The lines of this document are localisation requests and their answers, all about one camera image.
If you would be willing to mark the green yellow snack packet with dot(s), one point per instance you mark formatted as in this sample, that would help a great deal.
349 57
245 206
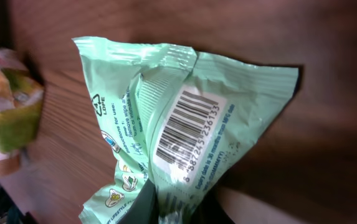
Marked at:
21 99

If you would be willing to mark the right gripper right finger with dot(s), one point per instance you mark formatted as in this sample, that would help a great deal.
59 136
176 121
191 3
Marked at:
210 211

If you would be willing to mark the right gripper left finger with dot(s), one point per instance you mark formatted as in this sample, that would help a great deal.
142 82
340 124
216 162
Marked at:
145 207

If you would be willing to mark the mint green wipes packet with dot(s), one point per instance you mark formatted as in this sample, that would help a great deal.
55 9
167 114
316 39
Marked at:
175 116

